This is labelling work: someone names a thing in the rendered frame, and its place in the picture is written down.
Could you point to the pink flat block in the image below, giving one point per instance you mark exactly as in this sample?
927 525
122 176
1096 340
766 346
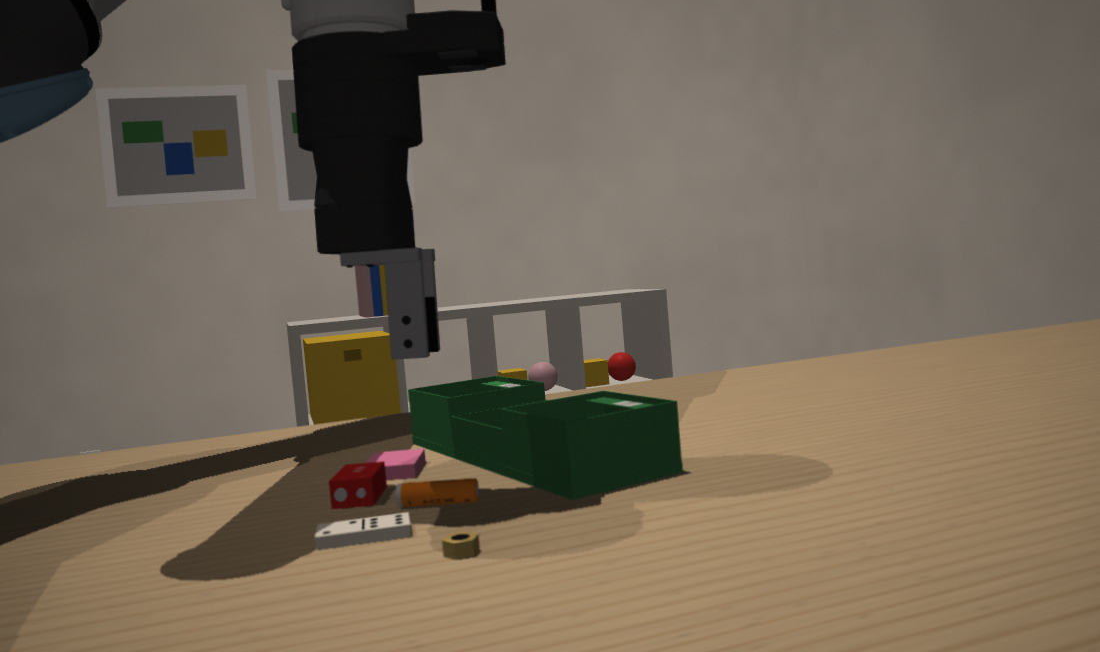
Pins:
402 464

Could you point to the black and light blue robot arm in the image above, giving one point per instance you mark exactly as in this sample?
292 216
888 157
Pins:
42 46

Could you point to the green rack of bins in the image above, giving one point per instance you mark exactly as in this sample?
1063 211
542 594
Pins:
567 446

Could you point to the white domino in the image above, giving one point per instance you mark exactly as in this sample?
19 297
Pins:
361 531

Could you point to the brass hex nut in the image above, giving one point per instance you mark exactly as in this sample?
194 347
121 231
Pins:
461 545

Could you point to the orange aa battery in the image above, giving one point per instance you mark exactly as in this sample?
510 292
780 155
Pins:
437 492

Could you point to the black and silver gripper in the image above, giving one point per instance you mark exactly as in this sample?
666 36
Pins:
358 106

